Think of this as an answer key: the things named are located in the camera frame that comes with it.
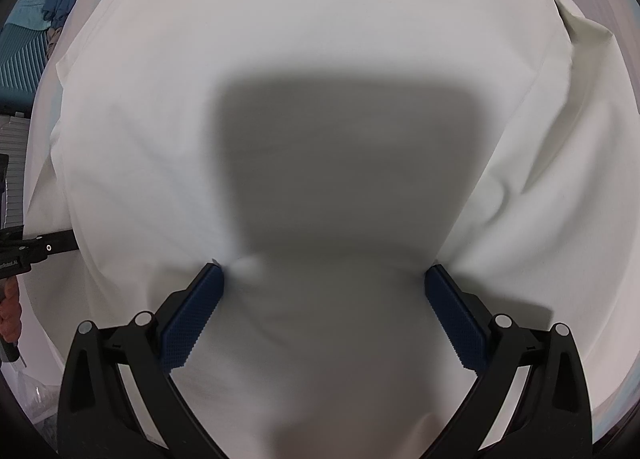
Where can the clear plastic bag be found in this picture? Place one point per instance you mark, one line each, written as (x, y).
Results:
(37, 394)

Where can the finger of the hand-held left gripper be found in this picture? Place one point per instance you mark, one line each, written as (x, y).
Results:
(50, 243)

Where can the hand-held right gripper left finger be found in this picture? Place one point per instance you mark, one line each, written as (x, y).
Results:
(192, 319)

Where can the white and black colour-block garment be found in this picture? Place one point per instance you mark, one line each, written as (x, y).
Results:
(320, 39)

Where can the grey ribbed suitcase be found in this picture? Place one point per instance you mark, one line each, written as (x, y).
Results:
(15, 164)

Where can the light teal cloth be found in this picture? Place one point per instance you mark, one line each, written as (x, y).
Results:
(30, 11)

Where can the teal ribbed suitcase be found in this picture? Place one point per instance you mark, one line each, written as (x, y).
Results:
(20, 69)

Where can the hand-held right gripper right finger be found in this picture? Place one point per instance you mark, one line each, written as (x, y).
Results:
(457, 319)

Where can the person's left hand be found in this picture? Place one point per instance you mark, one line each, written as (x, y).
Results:
(10, 314)

